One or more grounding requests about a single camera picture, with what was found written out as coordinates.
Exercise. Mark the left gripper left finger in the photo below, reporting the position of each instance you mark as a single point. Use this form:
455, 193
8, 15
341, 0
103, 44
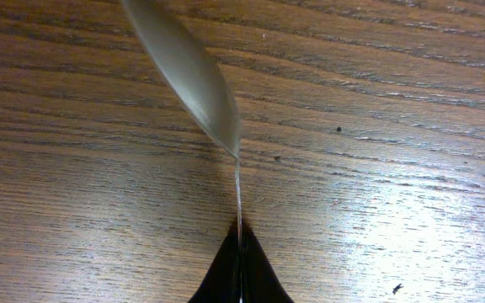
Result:
221, 283

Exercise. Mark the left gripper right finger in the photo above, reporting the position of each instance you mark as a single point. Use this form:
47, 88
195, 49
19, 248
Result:
259, 281

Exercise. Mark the small metal spoon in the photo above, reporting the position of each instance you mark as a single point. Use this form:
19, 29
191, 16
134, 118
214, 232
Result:
195, 78

